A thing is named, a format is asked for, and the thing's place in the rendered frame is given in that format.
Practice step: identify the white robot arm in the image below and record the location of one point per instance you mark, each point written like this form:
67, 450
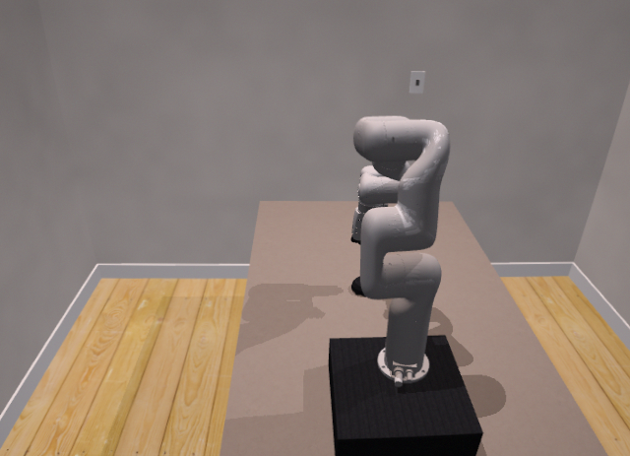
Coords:
389, 142

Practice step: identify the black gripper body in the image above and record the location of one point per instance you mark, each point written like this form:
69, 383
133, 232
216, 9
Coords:
356, 224

